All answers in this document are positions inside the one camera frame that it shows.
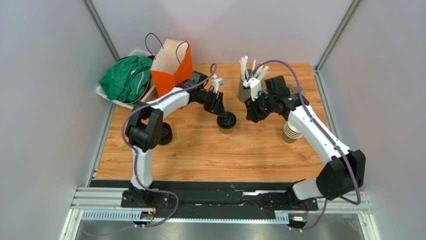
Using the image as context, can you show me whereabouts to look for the white plastic basket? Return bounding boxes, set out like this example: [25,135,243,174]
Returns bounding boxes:
[96,49,155,109]

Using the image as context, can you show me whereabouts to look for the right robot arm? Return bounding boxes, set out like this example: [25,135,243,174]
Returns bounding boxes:
[242,76,366,205]

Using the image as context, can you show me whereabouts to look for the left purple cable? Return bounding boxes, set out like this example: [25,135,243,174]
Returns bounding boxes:
[120,63,219,229]

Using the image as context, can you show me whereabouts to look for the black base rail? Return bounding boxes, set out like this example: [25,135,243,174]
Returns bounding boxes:
[89,179,319,221]

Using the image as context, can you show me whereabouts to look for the stack of paper cups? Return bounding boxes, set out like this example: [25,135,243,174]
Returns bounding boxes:
[281,121,303,144]

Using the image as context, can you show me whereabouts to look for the single black cup lid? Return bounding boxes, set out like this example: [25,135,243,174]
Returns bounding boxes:
[216,111,237,130]

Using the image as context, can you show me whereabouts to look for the orange paper bag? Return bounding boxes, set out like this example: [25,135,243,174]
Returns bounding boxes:
[144,36,193,97]

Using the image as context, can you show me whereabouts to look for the green jacket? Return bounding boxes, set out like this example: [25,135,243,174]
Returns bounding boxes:
[99,55,153,103]

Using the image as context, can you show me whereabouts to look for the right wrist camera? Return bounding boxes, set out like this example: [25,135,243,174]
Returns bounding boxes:
[242,77,263,101]

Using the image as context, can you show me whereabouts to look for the grey straw holder cup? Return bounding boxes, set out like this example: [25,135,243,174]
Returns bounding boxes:
[237,75,251,103]

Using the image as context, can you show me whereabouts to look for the black coffee cup lids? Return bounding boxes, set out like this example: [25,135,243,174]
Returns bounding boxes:
[159,122,173,146]

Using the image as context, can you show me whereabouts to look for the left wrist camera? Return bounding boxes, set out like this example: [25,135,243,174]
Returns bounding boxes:
[209,74,227,94]

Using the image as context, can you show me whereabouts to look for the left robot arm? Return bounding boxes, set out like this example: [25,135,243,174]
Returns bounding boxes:
[121,71,237,204]

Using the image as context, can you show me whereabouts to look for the single white paper cup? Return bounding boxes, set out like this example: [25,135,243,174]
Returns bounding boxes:
[219,127,234,135]

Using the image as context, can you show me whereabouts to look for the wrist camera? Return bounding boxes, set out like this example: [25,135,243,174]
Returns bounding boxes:
[209,74,227,94]
[242,77,263,101]

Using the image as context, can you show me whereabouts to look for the wrapped white straws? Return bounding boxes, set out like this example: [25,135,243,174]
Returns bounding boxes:
[239,56,269,84]

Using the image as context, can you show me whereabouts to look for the purple cable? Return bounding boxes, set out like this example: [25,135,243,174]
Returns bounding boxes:
[244,59,363,232]
[120,63,219,229]

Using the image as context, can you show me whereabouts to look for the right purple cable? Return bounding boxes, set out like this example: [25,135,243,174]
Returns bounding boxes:
[244,59,363,232]

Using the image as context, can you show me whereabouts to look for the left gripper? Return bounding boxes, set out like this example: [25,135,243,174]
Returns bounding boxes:
[196,90,227,119]

